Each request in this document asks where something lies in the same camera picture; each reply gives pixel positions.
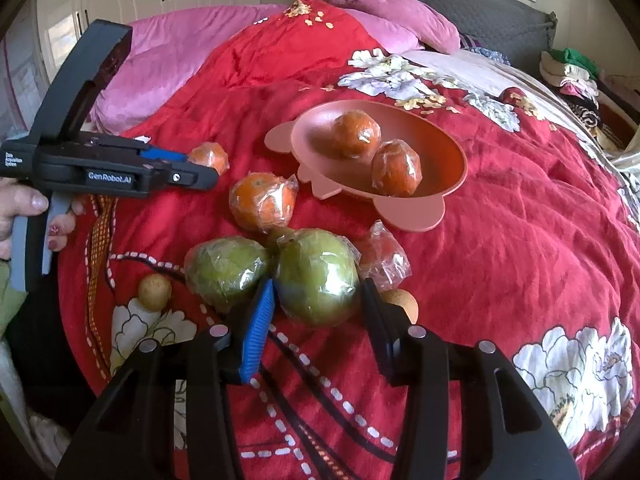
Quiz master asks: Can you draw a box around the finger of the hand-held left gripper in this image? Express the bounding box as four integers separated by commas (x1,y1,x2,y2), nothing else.
142,161,221,192
80,132,201,166

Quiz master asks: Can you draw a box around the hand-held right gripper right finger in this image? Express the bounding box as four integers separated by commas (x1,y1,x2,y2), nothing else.
359,276,583,480

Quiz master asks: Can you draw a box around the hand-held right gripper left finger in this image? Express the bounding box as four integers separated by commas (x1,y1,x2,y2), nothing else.
54,278,277,480

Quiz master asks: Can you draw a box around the plastic-wrapped orange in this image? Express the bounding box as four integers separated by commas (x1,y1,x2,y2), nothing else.
371,139,423,197
332,110,382,160
229,172,300,233
187,142,230,177

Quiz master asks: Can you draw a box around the small round brown fruit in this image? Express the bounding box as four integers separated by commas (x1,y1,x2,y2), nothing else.
380,288,419,325
137,274,173,311

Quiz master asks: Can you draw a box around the plastic-wrapped green apple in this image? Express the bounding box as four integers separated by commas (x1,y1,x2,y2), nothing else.
184,236,273,313
267,227,361,328

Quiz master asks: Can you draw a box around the plastic-wrapped red apple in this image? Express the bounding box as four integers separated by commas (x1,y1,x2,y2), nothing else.
356,220,413,292

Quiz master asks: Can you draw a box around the pink silicone plate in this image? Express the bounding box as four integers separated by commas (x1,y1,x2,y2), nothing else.
263,99,468,233

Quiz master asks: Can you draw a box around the person's left hand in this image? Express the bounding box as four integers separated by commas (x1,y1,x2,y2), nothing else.
0,179,87,261

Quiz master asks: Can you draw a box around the pink quilt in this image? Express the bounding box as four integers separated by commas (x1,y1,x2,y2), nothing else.
85,2,296,136

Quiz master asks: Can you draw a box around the green cloth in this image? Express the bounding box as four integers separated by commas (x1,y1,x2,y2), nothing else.
0,262,28,333

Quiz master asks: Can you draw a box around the red floral blanket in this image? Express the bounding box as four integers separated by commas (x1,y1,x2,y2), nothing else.
57,0,640,480

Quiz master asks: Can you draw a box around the pink pillow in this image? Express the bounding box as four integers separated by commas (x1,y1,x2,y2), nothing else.
345,8,421,53
322,0,461,56

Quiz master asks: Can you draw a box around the white fuzzy cloth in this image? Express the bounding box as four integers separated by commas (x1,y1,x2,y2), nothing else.
0,340,71,466

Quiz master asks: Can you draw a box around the beige bed sheet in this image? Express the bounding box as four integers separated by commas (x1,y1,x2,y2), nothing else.
400,49,601,161

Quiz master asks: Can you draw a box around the cream satin cloth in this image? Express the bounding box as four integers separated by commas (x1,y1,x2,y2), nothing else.
602,127,640,231

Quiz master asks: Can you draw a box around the purple striped cloth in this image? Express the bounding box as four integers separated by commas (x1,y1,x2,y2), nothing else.
457,32,511,66

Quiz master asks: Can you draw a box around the pile of folded clothes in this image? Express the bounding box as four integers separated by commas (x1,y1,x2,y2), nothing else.
539,47,616,131

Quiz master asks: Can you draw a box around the grey padded headboard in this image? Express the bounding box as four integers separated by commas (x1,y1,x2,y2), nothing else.
303,0,558,63

